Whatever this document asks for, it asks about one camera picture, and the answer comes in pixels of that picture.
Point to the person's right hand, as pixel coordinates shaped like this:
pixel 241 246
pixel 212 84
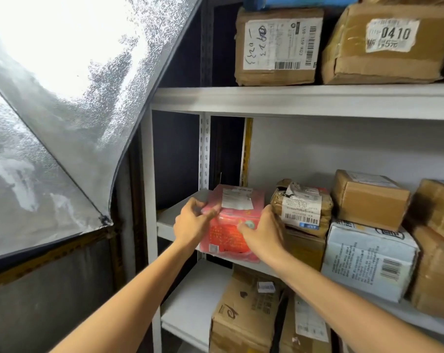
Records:
pixel 267 238

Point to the white metal shelf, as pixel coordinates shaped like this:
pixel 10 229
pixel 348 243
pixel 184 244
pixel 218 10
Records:
pixel 317 101

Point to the cardboard parcel white label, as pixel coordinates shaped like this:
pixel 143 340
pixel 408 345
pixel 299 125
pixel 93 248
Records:
pixel 306 327

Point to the brown box handwritten white label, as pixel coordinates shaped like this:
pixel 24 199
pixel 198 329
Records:
pixel 277 77

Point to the silver softbox light reflector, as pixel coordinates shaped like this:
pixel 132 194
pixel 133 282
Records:
pixel 60 106

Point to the yellow fronted box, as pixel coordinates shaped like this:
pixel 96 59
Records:
pixel 306 249

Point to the red parcel box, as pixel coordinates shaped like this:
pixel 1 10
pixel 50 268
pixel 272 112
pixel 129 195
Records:
pixel 225 235

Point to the person's left hand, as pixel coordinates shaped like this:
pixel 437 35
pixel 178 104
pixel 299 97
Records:
pixel 192 224

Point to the person's left forearm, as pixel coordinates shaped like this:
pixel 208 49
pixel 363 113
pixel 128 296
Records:
pixel 126 308

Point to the small cardboard box white label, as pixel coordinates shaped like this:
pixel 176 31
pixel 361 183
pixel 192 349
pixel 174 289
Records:
pixel 369 205

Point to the person's right forearm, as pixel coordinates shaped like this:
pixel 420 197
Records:
pixel 346 312

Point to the dull yellow wall strip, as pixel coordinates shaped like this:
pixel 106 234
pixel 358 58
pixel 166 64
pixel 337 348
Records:
pixel 42 259

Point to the taped brown parcel 0410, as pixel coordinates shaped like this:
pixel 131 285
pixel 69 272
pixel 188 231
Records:
pixel 354 66

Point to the yellow sticker strip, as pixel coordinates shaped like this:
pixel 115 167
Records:
pixel 246 150

